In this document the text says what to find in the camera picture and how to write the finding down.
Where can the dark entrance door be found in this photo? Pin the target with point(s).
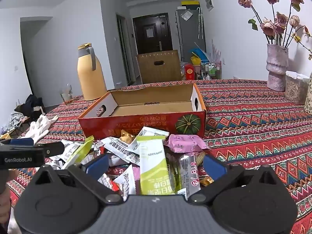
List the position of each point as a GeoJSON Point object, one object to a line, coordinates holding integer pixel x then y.
{"type": "Point", "coordinates": [156, 22]}

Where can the orange cardboard box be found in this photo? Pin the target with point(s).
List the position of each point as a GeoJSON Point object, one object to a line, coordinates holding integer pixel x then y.
{"type": "Point", "coordinates": [146, 124]}

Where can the pink textured vase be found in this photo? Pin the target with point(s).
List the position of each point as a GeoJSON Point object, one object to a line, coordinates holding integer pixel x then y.
{"type": "Point", "coordinates": [276, 70]}

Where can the grey interior door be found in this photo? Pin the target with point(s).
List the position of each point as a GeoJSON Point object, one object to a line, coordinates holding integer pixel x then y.
{"type": "Point", "coordinates": [121, 51]}

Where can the red gift box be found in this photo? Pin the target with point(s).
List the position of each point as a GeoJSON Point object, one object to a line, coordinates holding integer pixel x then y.
{"type": "Point", "coordinates": [190, 72]}

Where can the white folded umbrella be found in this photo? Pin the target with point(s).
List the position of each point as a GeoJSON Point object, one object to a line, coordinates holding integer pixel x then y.
{"type": "Point", "coordinates": [200, 24]}

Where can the pile of mixed snacks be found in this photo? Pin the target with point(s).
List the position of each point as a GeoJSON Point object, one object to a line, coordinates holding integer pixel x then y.
{"type": "Point", "coordinates": [117, 148]}

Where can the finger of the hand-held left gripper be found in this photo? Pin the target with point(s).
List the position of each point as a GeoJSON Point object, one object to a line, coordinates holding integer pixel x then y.
{"type": "Point", "coordinates": [54, 148]}
{"type": "Point", "coordinates": [22, 141]}

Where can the white wall switch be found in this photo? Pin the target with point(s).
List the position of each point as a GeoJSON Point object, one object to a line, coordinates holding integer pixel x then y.
{"type": "Point", "coordinates": [15, 67]}

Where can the yellow bag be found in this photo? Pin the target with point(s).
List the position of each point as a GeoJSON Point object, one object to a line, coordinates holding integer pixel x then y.
{"type": "Point", "coordinates": [195, 60]}

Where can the yellow storage box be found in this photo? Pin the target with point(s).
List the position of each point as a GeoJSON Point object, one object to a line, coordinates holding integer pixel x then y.
{"type": "Point", "coordinates": [190, 3]}

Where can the green white nut packet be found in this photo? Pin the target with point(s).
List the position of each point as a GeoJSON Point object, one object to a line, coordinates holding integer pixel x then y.
{"type": "Point", "coordinates": [152, 168]}

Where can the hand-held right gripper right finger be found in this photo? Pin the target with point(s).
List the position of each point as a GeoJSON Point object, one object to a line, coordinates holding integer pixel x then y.
{"type": "Point", "coordinates": [214, 165]}

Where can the yellow thermos jug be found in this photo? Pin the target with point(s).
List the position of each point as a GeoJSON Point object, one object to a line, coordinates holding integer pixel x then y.
{"type": "Point", "coordinates": [90, 78]}

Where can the white paper notice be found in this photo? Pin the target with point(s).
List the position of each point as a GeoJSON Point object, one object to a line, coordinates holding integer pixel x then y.
{"type": "Point", "coordinates": [150, 32]}

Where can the grey fridge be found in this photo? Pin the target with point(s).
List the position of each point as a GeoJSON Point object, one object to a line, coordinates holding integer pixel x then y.
{"type": "Point", "coordinates": [190, 39]}

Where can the red patterned tablecloth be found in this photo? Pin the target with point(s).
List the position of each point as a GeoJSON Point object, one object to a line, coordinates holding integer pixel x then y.
{"type": "Point", "coordinates": [243, 117]}

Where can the beige textured object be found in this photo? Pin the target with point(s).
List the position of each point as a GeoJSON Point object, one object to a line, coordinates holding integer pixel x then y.
{"type": "Point", "coordinates": [309, 97]}

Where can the pile of clothes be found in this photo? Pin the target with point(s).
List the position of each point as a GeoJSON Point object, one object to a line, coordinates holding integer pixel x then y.
{"type": "Point", "coordinates": [14, 121]}

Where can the clear storage container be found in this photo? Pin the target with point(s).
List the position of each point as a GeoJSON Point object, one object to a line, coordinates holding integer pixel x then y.
{"type": "Point", "coordinates": [296, 90]}

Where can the bunch of dried roses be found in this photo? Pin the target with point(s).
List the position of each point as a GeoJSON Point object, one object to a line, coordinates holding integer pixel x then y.
{"type": "Point", "coordinates": [269, 26]}

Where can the glass cup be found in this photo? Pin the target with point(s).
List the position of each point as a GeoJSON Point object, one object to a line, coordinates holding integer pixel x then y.
{"type": "Point", "coordinates": [66, 97]}

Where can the person's left hand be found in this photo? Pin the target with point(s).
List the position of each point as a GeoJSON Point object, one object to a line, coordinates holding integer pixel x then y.
{"type": "Point", "coordinates": [4, 204]}

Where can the white cotton gloves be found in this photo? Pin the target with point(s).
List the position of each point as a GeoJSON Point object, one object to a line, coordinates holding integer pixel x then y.
{"type": "Point", "coordinates": [39, 126]}

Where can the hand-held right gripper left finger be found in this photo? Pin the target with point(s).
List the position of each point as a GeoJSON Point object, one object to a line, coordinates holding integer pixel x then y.
{"type": "Point", "coordinates": [96, 167]}

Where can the clear plastic bag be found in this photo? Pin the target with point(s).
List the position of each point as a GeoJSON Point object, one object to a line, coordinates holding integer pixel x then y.
{"type": "Point", "coordinates": [187, 15]}

